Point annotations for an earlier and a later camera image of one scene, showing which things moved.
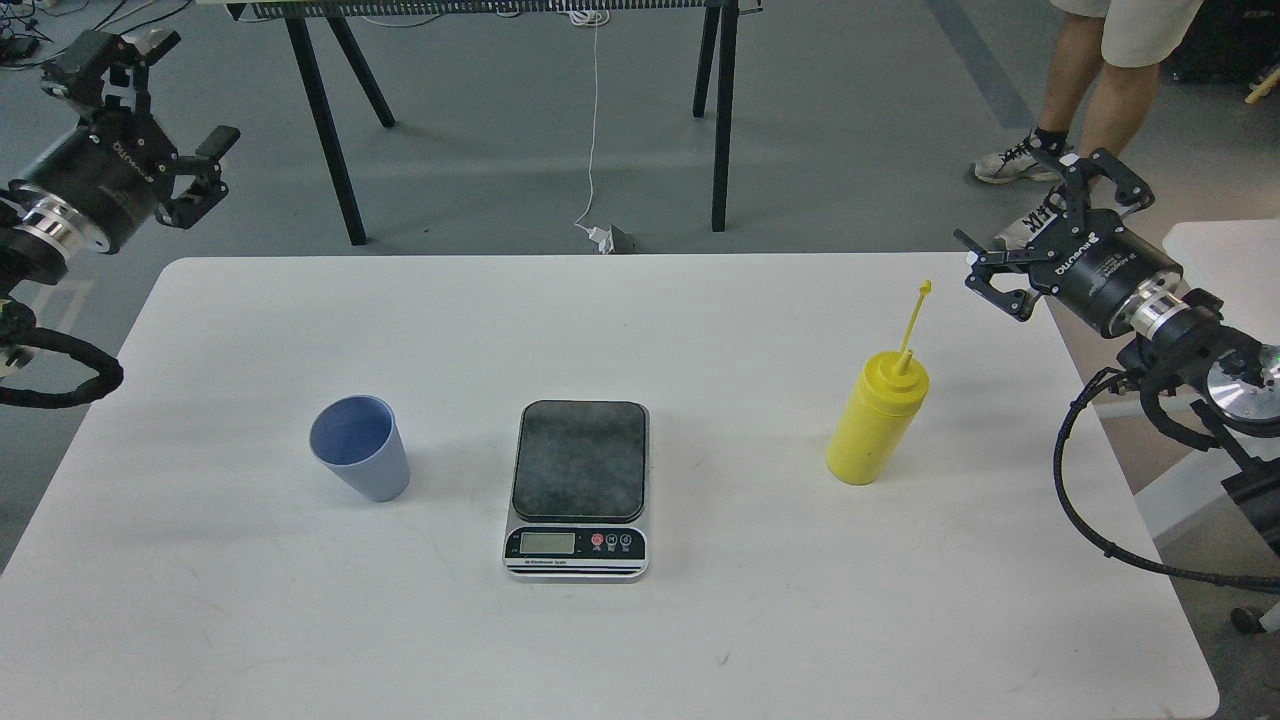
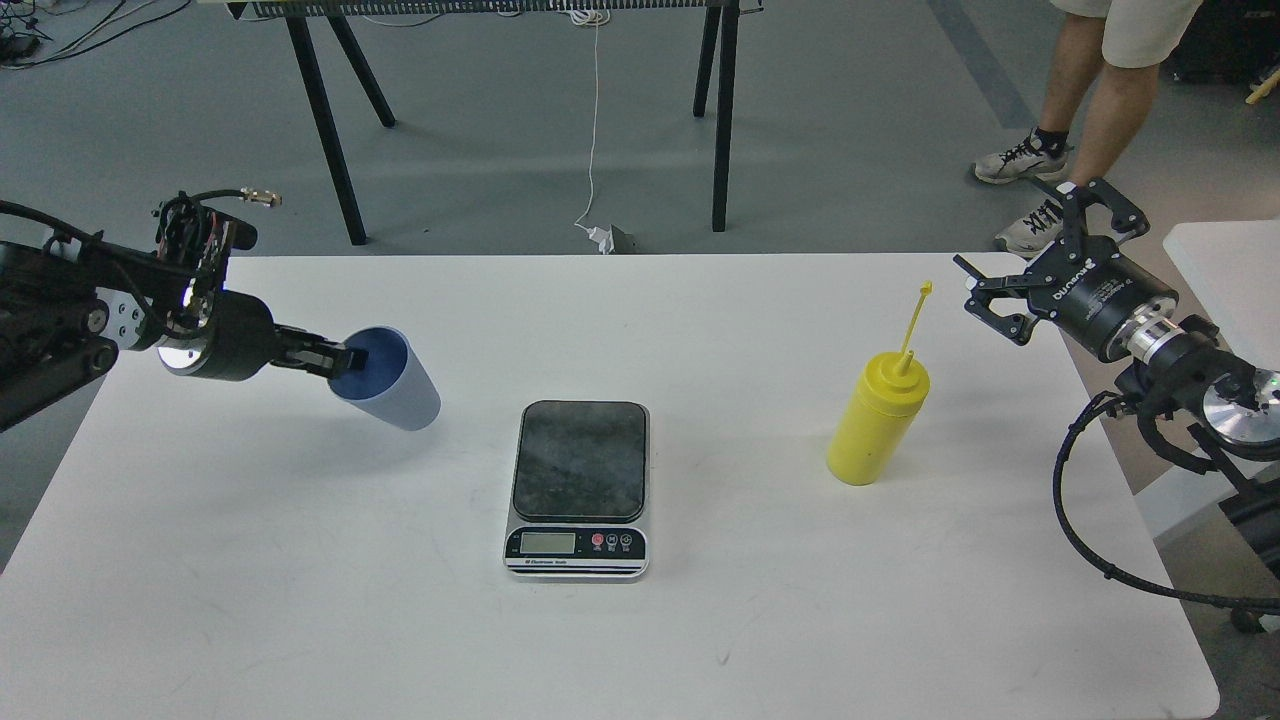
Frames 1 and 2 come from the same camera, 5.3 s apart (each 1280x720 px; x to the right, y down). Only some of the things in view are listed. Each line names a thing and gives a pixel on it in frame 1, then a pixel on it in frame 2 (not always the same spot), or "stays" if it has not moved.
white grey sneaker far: [1017, 164] stays
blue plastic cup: [359, 438] to [396, 387]
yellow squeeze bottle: [881, 415] stays
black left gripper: [117, 169] to [239, 342]
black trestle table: [715, 74] stays
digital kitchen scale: [580, 490] stays
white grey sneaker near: [1022, 232] stays
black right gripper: [1093, 272] to [1080, 287]
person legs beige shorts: [1126, 41] stays
